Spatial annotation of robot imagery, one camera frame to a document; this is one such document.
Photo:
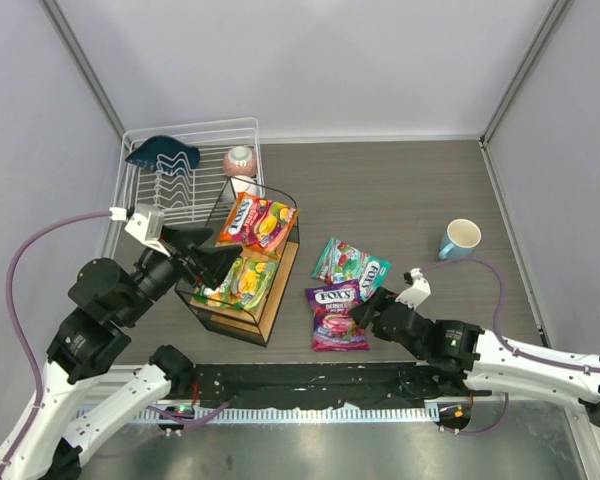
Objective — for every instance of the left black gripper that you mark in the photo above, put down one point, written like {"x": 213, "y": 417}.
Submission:
{"x": 185, "y": 255}

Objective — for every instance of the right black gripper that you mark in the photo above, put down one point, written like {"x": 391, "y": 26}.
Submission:
{"x": 378, "y": 313}

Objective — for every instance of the green Fox's candy bag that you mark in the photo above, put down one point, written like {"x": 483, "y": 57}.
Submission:
{"x": 244, "y": 287}

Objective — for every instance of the orange Fox's fruits candy bag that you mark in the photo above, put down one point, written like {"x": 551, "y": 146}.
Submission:
{"x": 259, "y": 225}

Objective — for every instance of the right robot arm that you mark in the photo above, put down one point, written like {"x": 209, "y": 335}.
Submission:
{"x": 481, "y": 359}

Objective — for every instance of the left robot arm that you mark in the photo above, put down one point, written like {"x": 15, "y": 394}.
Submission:
{"x": 47, "y": 441}

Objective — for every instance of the purple Fox's berries candy bag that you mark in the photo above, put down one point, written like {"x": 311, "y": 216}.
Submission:
{"x": 334, "y": 328}

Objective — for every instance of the teal Fox's candy bag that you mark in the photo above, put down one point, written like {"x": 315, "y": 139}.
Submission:
{"x": 341, "y": 262}

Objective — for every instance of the white cup in rack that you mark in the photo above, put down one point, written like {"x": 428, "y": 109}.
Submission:
{"x": 243, "y": 184}

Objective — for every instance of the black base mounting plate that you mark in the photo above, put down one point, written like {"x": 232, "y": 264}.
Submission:
{"x": 318, "y": 386}

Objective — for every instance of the pink ceramic bowl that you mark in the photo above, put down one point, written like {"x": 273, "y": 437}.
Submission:
{"x": 240, "y": 160}

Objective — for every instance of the dark blue plate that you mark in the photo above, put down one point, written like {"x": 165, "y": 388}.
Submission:
{"x": 164, "y": 154}

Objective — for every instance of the light blue mug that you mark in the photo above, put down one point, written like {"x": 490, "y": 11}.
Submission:
{"x": 459, "y": 239}

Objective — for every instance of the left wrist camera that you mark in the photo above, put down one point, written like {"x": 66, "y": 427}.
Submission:
{"x": 144, "y": 224}

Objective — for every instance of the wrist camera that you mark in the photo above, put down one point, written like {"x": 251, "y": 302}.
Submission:
{"x": 417, "y": 289}
{"x": 144, "y": 224}

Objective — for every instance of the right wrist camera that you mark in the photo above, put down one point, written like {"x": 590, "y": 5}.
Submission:
{"x": 417, "y": 289}

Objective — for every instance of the black wire wooden shelf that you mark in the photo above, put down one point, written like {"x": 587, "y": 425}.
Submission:
{"x": 254, "y": 327}

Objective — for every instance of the white wire dish rack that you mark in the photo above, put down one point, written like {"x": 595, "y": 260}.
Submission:
{"x": 188, "y": 194}

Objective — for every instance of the white slotted cable duct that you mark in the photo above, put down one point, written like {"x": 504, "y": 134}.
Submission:
{"x": 345, "y": 414}

